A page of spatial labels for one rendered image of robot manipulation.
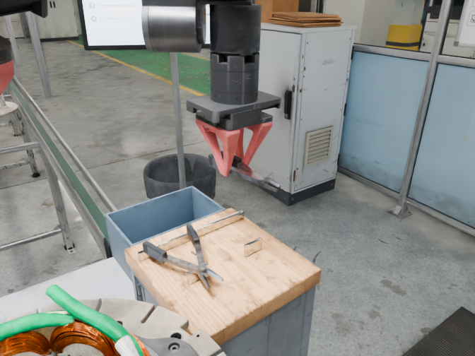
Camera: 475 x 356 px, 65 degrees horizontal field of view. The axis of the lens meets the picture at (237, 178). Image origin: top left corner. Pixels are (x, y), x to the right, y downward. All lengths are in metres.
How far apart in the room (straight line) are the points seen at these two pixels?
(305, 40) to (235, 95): 1.97
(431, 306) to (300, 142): 1.22
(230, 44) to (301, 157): 2.22
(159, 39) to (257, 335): 0.37
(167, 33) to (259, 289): 0.31
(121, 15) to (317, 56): 1.50
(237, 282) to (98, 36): 0.94
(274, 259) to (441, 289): 1.82
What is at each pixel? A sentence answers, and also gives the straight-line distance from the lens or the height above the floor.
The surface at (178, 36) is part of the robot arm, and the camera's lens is 0.43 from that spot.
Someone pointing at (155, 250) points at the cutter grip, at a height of 1.09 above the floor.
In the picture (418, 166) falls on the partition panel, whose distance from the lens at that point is 2.69.
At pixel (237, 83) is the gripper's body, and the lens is 0.43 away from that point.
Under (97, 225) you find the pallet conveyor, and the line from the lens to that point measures 1.22.
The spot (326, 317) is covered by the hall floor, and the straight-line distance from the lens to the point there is 1.95.
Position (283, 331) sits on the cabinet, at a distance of 0.54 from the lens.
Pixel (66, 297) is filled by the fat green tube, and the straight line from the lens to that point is 0.36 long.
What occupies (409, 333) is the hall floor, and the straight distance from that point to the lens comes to 2.00.
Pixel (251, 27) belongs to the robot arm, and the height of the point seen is 1.36.
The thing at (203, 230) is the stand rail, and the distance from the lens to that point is 0.56.
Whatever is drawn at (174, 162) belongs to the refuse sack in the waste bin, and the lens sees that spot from 2.17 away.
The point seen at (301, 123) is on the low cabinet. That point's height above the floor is 0.62.
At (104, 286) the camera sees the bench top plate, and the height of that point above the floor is 0.78.
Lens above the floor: 1.39
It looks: 26 degrees down
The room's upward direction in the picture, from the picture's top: straight up
